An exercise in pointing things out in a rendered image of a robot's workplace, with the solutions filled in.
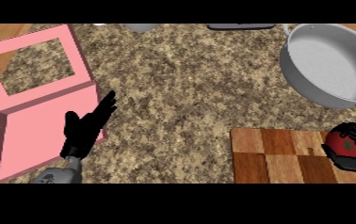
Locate grey metal pot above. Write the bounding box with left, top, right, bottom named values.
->
left=278, top=23, right=356, bottom=110

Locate red tomato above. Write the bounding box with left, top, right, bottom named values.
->
left=322, top=129, right=356, bottom=157

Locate pink box lid with window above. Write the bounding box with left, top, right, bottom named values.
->
left=0, top=24, right=98, bottom=113

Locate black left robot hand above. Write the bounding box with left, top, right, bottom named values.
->
left=59, top=89, right=118, bottom=160

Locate dark grey flat object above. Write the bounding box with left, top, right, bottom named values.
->
left=205, top=23, right=276, bottom=31

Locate pink box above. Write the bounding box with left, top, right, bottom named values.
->
left=0, top=83, right=108, bottom=183

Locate checkered wooden cutting board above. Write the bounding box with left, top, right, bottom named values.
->
left=229, top=127, right=356, bottom=184

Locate grey round object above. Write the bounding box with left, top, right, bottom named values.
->
left=124, top=23, right=158, bottom=33

